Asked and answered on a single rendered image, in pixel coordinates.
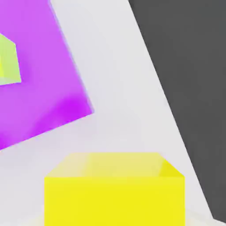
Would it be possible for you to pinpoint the large purple box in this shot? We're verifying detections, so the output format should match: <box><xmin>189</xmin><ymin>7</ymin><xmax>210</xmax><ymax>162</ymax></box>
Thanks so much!
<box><xmin>0</xmin><ymin>0</ymin><xmax>95</xmax><ymax>151</ymax></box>

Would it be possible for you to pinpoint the small yellow cube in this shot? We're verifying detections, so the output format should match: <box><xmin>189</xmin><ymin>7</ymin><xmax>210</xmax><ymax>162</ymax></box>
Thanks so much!
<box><xmin>44</xmin><ymin>152</ymin><xmax>185</xmax><ymax>226</ymax></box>

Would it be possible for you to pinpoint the small lime green cube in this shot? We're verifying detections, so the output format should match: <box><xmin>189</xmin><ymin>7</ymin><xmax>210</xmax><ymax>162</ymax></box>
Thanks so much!
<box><xmin>0</xmin><ymin>33</ymin><xmax>22</xmax><ymax>86</ymax></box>

